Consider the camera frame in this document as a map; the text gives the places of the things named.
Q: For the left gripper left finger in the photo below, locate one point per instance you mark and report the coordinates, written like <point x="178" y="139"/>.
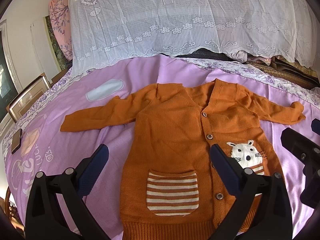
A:
<point x="44" y="218"/>

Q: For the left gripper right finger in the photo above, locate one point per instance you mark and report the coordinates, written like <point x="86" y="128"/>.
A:
<point x="273" y="218"/>

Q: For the orange knit cardigan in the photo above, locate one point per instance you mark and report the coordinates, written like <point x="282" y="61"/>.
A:
<point x="169" y="188"/>

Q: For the pink bed sheet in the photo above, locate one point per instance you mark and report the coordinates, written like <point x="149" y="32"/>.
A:
<point x="44" y="147"/>

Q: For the woven straw mat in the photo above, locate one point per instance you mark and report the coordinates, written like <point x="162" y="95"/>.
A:
<point x="289" y="74"/>

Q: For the floral white bedding edge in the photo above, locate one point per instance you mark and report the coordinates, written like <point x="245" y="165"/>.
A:
<point x="251" y="72"/>

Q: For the brown smartphone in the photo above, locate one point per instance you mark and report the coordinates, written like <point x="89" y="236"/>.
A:
<point x="16" y="141"/>

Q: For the window with dark glass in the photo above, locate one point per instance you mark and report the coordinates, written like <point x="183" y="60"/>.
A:
<point x="8" y="89"/>

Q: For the black mesh fabric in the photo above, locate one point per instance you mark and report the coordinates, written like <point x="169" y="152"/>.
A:
<point x="206" y="54"/>

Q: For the green patterned fabric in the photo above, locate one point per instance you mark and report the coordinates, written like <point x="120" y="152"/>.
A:
<point x="61" y="60"/>

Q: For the white lace cover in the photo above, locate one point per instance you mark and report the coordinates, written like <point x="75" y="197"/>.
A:
<point x="104" y="32"/>

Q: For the pink floral pillow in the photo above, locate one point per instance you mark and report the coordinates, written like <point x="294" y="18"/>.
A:
<point x="61" y="25"/>

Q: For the wooden picture frame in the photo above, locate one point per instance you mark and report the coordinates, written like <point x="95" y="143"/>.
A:
<point x="27" y="97"/>

